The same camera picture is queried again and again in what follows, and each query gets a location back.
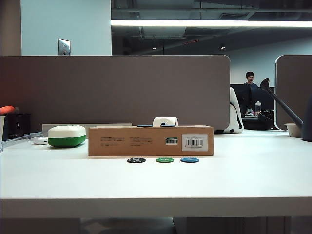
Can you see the black poker chip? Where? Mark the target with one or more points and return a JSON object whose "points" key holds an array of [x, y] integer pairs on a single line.
{"points": [[136, 160]]}

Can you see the blue poker chip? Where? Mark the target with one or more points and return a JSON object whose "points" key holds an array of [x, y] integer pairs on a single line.
{"points": [[168, 125], [189, 160], [145, 125]]}

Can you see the brown cardboard box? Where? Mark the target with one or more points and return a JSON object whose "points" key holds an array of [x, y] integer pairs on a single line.
{"points": [[136, 146]]}

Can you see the green poker chip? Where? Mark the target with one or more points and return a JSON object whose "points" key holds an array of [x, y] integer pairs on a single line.
{"points": [[165, 160]]}

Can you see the white tape roll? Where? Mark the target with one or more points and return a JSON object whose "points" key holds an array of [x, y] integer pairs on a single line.
{"points": [[165, 120]]}

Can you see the wide grey desk partition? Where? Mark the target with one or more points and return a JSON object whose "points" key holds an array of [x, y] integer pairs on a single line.
{"points": [[114, 90]]}

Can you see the white and black figure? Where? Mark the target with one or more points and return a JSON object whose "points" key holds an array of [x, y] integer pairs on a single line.
{"points": [[236, 123]]}

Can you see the black computer monitor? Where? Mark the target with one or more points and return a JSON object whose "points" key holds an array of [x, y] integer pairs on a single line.
{"points": [[237, 95], [264, 97]]}

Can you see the white and green case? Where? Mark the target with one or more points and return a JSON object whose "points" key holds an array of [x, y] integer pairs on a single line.
{"points": [[66, 136]]}

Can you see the person in dark shirt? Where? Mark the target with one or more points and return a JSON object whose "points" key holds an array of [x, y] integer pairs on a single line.
{"points": [[249, 78]]}

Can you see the black bag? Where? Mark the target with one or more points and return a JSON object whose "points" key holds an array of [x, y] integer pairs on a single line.
{"points": [[258, 123]]}

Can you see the clear water bottle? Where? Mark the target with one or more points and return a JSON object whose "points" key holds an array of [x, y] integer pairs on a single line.
{"points": [[258, 107]]}

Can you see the small white earbuds case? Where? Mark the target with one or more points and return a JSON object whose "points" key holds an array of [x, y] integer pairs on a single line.
{"points": [[40, 140]]}

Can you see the grey watering can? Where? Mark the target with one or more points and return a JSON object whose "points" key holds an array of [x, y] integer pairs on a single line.
{"points": [[284, 105]]}

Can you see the white paper bowl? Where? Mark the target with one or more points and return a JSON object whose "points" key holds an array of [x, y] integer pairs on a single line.
{"points": [[293, 130]]}

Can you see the black container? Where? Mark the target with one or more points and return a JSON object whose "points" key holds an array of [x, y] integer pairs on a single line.
{"points": [[18, 125]]}

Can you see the clear acrylic tray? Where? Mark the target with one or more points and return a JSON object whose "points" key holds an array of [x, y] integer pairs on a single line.
{"points": [[17, 141]]}

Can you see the narrow grey desk partition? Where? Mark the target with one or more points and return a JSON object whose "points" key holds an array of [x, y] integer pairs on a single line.
{"points": [[292, 80]]}

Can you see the orange red object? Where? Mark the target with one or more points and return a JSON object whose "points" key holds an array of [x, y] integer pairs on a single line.
{"points": [[6, 109]]}

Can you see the white paper cup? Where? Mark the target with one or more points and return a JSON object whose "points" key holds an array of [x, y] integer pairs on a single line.
{"points": [[2, 126]]}

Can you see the metal wall switch plate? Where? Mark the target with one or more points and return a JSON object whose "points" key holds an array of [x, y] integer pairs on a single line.
{"points": [[64, 46]]}

